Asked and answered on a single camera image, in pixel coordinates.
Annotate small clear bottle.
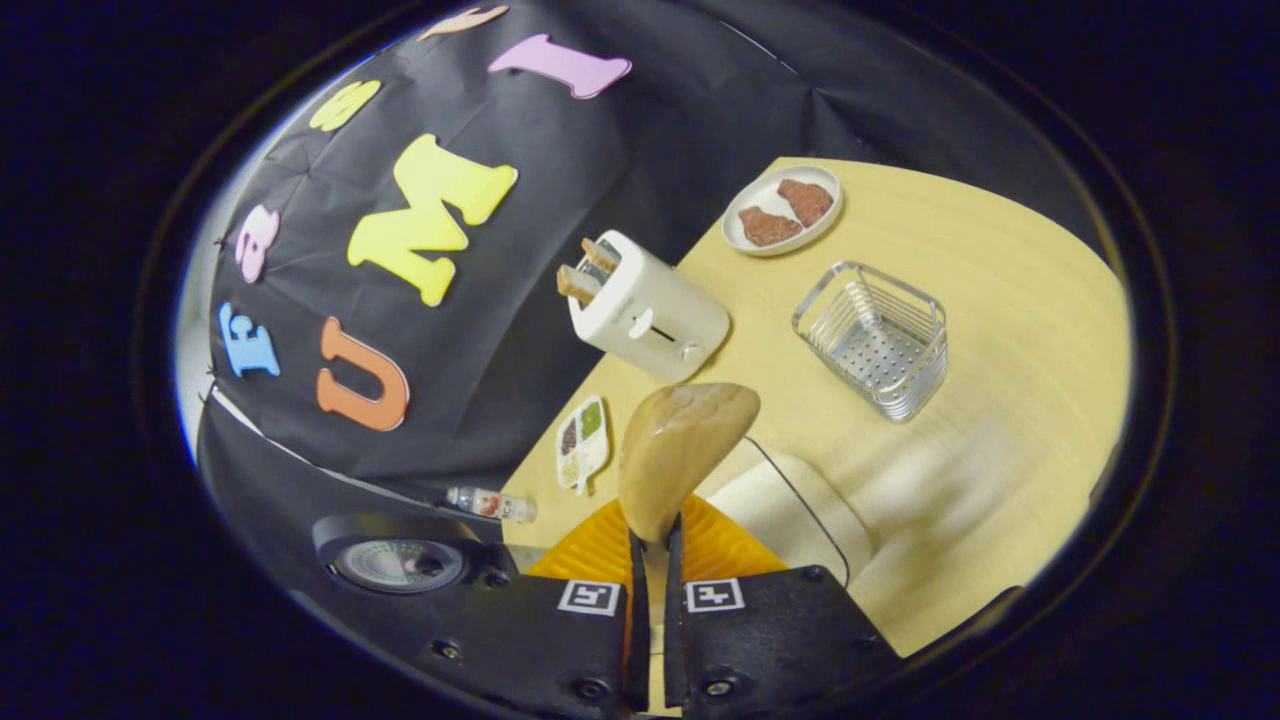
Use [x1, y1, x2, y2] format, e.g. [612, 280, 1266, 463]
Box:
[446, 485, 539, 525]

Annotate wooden spoon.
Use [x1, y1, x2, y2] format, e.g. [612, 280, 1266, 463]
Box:
[617, 381, 762, 661]

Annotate white round plate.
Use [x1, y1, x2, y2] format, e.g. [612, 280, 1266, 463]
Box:
[721, 164, 845, 258]

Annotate brown meat piece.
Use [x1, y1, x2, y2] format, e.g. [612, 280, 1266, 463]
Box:
[737, 205, 805, 249]
[776, 177, 835, 229]

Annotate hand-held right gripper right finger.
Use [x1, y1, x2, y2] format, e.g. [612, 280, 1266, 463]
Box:
[664, 494, 908, 717]

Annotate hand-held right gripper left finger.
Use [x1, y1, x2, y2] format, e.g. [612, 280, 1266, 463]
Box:
[428, 496, 651, 717]

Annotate white toaster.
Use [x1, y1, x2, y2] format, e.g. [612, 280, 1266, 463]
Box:
[566, 229, 732, 385]

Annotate clear container of rice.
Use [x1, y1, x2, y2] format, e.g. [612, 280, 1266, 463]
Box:
[700, 435, 886, 606]

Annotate black rice cooker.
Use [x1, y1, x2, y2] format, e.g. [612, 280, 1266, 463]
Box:
[311, 511, 518, 603]

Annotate white divided condiment tray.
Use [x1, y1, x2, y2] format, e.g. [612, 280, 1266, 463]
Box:
[555, 394, 612, 497]

